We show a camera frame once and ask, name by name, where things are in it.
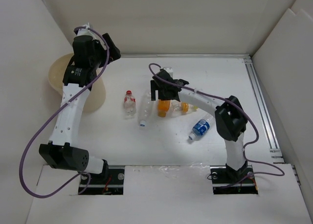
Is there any clear unlabelled plastic bottle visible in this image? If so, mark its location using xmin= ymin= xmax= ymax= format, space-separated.
xmin=138 ymin=90 xmax=154 ymax=127

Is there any crushed orange plastic bottle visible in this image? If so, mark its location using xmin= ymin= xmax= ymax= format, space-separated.
xmin=157 ymin=100 xmax=171 ymax=117

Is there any yellow cap clear bottle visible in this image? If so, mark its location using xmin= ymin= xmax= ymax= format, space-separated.
xmin=171 ymin=100 xmax=198 ymax=115

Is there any red label cola bottle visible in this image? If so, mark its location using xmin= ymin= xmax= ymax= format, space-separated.
xmin=124 ymin=90 xmax=136 ymax=118

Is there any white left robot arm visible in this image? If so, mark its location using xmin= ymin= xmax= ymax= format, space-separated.
xmin=39 ymin=33 xmax=121 ymax=183

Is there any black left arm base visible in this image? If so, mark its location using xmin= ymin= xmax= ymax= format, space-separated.
xmin=78 ymin=165 xmax=125 ymax=196

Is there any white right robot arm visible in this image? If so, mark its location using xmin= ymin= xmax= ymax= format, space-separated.
xmin=151 ymin=69 xmax=247 ymax=182

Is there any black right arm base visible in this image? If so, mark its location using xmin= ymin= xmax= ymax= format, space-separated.
xmin=207 ymin=165 xmax=258 ymax=195

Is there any beige plastic bin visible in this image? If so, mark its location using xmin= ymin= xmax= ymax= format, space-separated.
xmin=47 ymin=52 xmax=107 ymax=113

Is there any dark blue label water bottle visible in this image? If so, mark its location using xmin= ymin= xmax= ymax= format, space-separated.
xmin=188 ymin=113 xmax=215 ymax=141

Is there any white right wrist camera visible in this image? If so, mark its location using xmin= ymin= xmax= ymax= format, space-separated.
xmin=160 ymin=67 xmax=174 ymax=77

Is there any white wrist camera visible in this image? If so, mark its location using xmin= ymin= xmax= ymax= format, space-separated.
xmin=160 ymin=67 xmax=174 ymax=77
xmin=74 ymin=23 xmax=95 ymax=38

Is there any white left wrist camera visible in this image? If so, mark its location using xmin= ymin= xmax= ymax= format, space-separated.
xmin=74 ymin=23 xmax=95 ymax=38

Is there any aluminium table edge rail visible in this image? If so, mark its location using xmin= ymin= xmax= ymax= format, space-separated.
xmin=244 ymin=55 xmax=285 ymax=164

